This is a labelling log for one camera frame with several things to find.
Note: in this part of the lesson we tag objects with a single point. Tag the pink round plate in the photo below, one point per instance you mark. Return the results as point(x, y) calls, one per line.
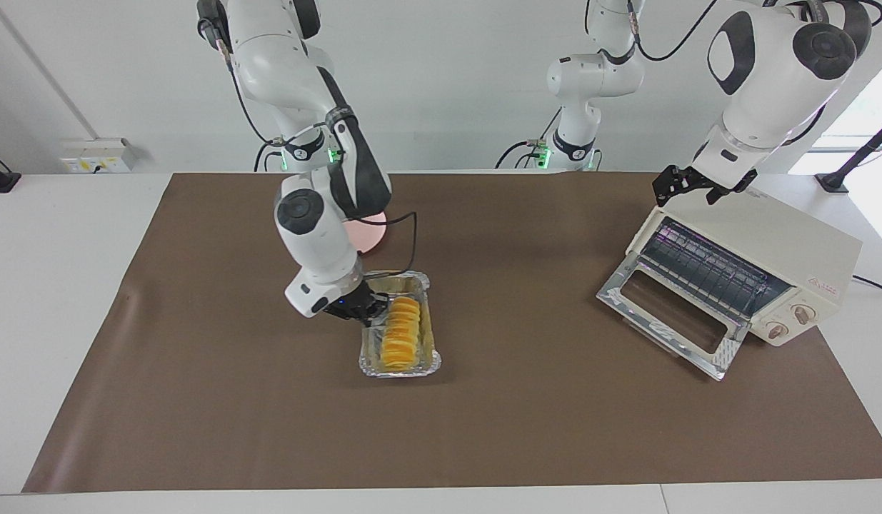
point(368, 234)

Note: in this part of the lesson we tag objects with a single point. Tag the glass oven door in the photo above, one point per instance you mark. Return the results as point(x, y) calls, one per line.
point(726, 353)

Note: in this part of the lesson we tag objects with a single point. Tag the cream white toaster oven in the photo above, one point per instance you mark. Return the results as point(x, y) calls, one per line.
point(783, 235)

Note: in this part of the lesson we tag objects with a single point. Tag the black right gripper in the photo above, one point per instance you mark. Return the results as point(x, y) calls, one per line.
point(348, 303)

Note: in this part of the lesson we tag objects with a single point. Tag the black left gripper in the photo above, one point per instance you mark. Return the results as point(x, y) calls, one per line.
point(744, 180)

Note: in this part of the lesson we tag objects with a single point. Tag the beige oven knob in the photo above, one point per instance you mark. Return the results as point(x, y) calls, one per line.
point(803, 313)
point(778, 330)

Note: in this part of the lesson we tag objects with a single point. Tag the sliced golden bread loaf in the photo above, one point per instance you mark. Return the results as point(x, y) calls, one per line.
point(401, 339)

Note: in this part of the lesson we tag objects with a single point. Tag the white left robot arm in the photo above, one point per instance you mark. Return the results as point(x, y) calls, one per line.
point(776, 78)

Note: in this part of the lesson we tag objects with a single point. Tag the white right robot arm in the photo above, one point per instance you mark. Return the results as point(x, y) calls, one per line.
point(312, 228)

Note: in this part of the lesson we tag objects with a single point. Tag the aluminium foil tray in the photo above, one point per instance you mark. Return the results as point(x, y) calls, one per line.
point(430, 357)

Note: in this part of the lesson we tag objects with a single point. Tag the black clamp mount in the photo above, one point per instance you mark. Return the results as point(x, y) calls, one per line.
point(1, 180)

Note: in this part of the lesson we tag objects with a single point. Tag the white wall socket box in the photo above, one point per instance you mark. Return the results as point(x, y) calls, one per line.
point(98, 155)

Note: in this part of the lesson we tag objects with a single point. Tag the brown table mat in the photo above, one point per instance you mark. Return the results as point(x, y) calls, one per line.
point(555, 428)

